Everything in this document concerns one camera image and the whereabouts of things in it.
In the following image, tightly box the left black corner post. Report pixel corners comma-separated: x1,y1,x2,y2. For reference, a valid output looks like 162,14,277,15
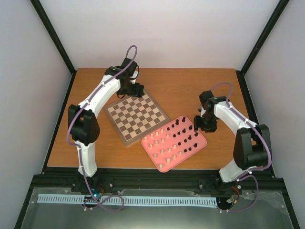
30,0,77,75

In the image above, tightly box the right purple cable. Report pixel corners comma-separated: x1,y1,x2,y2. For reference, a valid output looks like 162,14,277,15
209,82,273,214

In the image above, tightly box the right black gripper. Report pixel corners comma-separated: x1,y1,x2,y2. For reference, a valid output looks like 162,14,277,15
193,113,217,133

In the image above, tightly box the black corner post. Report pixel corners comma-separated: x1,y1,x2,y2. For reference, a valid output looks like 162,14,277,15
30,0,77,75
240,0,291,75

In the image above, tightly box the black aluminium frame rail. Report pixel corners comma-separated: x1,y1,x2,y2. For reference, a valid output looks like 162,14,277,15
30,167,285,196

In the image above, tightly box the right black corner post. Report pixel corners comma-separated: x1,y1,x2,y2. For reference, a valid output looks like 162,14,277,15
240,0,291,75

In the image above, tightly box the pink plastic tray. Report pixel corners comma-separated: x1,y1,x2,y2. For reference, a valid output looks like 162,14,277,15
141,116,207,173

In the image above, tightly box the light blue cable duct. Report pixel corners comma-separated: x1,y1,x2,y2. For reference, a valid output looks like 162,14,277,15
37,194,217,208

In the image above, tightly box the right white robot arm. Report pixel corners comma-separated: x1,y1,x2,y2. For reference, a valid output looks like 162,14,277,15
193,91,272,184

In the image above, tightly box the wooden chess board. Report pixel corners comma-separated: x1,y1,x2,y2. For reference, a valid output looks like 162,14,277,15
103,90,170,146

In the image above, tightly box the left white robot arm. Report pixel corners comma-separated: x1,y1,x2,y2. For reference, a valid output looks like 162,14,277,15
66,57,144,192

